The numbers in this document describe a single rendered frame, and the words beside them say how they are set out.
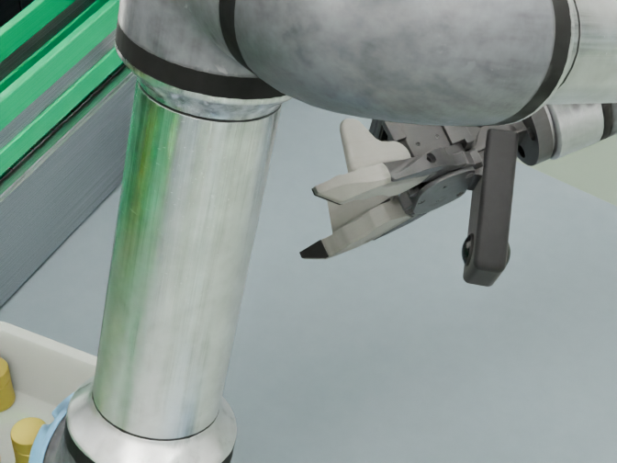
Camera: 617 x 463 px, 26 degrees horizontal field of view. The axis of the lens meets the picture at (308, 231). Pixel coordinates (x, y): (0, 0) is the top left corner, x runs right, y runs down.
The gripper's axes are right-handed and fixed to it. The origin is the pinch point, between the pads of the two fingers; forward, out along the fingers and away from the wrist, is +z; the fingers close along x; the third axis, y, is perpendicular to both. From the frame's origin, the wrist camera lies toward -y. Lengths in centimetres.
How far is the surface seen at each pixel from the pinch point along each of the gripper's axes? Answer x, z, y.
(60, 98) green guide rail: -37, 11, 35
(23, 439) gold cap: -25.4, 26.4, -0.5
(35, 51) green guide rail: -42, 11, 43
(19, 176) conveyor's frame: -35.4, 18.0, 27.2
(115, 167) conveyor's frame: -50, 7, 30
